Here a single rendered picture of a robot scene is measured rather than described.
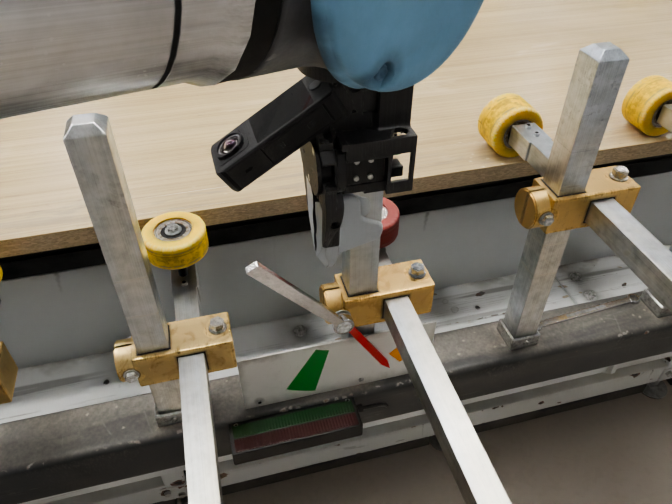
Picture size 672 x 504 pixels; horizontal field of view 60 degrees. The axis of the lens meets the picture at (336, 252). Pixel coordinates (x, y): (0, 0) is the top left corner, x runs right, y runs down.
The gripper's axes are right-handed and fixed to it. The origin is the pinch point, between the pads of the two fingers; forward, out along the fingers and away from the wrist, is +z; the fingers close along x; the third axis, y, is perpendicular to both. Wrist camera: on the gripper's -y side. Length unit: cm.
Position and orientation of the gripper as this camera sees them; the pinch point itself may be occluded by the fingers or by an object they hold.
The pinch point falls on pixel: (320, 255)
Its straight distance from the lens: 55.1
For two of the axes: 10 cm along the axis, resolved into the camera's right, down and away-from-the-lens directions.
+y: 9.7, -1.7, 1.9
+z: 0.0, 7.6, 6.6
